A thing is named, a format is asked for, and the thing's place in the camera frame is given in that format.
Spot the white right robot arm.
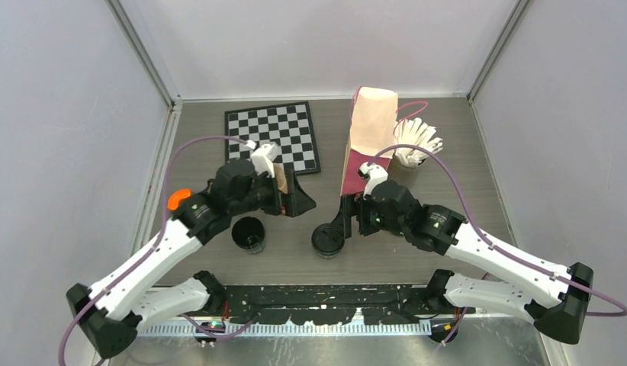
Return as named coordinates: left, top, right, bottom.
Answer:
left=312, top=180, right=593, bottom=345

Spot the black coffee cup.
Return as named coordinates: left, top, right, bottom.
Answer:
left=311, top=223, right=346, bottom=260
left=231, top=217, right=265, bottom=255

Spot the orange curved block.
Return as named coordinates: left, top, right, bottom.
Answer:
left=166, top=188, right=192, bottom=212

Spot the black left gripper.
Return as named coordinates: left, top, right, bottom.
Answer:
left=230, top=168, right=315, bottom=217

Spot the brown cardboard cup carrier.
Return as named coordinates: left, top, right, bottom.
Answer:
left=273, top=163, right=288, bottom=194

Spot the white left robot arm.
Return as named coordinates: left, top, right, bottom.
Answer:
left=66, top=159, right=317, bottom=359

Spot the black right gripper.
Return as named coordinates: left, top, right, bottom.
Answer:
left=330, top=191, right=407, bottom=239

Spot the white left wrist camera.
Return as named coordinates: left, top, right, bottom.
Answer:
left=250, top=142, right=281, bottom=178

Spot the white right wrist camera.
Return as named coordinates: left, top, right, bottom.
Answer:
left=358, top=162, right=388, bottom=196

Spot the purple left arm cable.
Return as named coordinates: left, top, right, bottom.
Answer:
left=58, top=134, right=256, bottom=366

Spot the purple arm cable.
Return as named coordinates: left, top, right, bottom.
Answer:
left=361, top=145, right=627, bottom=318
left=58, top=134, right=256, bottom=366

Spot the pink paper bag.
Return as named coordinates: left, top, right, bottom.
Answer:
left=341, top=86, right=428, bottom=195

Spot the cup of white paper straws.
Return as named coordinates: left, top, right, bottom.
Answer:
left=387, top=117, right=443, bottom=188

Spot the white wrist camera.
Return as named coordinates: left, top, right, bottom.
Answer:
left=250, top=142, right=281, bottom=178
left=358, top=162, right=388, bottom=196

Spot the black white chessboard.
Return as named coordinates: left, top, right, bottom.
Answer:
left=224, top=101, right=322, bottom=175

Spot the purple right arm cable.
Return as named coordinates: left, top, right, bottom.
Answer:
left=361, top=145, right=627, bottom=318

